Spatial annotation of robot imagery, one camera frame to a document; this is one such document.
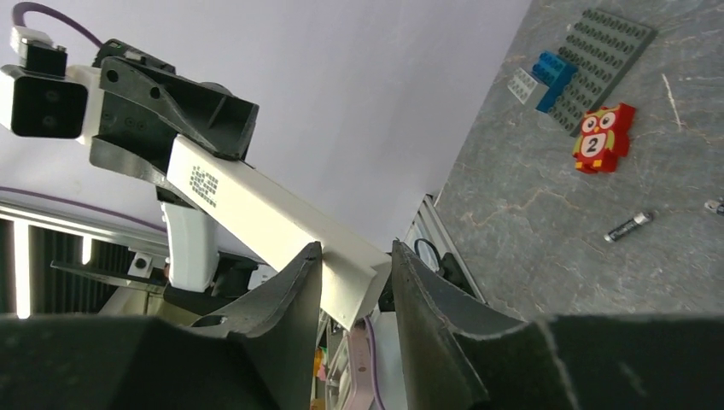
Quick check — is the red owl number block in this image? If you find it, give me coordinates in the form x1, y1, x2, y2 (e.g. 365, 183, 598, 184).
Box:
572, 102, 637, 174

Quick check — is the light grey lego brick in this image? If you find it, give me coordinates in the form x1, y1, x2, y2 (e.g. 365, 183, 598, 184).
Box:
507, 67, 549, 108

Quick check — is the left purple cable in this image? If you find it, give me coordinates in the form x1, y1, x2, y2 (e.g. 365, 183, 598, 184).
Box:
11, 1, 106, 50

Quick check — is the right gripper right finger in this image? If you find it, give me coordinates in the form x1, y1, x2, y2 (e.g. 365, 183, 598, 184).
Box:
391, 240, 521, 409

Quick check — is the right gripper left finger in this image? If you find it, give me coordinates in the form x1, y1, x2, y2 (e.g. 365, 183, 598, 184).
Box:
192, 242, 323, 409

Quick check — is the grey lego baseplate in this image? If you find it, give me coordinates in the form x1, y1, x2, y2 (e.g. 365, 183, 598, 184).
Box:
548, 9, 657, 137

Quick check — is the white remote control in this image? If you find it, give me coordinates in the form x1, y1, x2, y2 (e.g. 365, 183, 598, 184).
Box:
166, 135, 391, 329

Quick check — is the blue lego brick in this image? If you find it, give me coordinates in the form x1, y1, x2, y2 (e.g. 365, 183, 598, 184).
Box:
532, 51, 578, 114

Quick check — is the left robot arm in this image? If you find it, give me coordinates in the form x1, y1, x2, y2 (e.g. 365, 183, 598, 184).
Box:
90, 39, 259, 293

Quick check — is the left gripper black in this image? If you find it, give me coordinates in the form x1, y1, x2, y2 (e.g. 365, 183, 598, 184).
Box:
92, 39, 260, 173

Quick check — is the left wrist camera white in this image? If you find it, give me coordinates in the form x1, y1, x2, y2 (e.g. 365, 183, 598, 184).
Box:
1, 26, 104, 145

